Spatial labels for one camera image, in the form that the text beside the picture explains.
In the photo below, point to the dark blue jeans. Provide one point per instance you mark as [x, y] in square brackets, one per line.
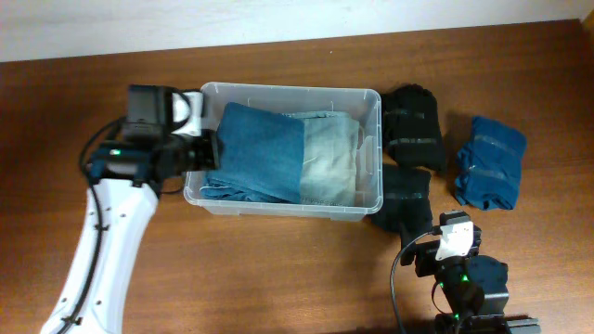
[260, 157]

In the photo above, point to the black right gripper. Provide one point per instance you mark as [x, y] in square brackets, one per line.
[426, 259]

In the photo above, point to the black taped cloth bundle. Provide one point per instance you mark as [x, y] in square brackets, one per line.
[406, 204]

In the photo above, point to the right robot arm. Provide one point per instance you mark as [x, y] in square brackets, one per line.
[473, 284]

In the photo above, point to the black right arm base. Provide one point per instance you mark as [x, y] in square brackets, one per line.
[486, 324]

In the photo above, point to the black taped shirt bundle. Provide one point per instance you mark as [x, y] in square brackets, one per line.
[411, 133]

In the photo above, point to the blue taped shirt bundle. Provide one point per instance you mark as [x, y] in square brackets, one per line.
[490, 166]

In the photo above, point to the light blue jeans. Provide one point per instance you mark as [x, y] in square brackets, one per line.
[329, 159]

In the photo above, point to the clear plastic storage bin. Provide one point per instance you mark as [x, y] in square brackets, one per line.
[364, 105]

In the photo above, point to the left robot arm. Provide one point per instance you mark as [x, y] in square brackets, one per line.
[126, 164]

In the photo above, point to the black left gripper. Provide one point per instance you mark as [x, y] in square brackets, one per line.
[210, 151]

